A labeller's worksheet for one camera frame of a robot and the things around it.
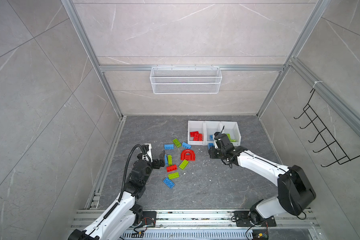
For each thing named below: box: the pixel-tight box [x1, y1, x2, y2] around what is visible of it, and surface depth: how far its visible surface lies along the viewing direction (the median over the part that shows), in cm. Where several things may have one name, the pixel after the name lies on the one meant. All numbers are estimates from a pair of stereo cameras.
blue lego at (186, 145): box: [182, 142, 192, 150], surface depth 100 cm
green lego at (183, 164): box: [179, 159, 189, 170], surface depth 93 cm
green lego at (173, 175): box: [168, 172, 180, 180], surface depth 90 cm
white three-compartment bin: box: [187, 120, 242, 146], surface depth 106 cm
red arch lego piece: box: [180, 149, 196, 162], surface depth 97 cm
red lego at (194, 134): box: [189, 131, 200, 137], surface depth 106 cm
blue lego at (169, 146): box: [164, 144, 175, 150], surface depth 100 cm
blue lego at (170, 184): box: [163, 177, 175, 189], surface depth 86 cm
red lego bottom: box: [193, 131, 199, 141], surface depth 106 cm
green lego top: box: [172, 138, 182, 148], surface depth 103 cm
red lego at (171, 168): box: [166, 164, 178, 173], surface depth 92 cm
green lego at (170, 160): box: [167, 154, 173, 166], surface depth 94 cm
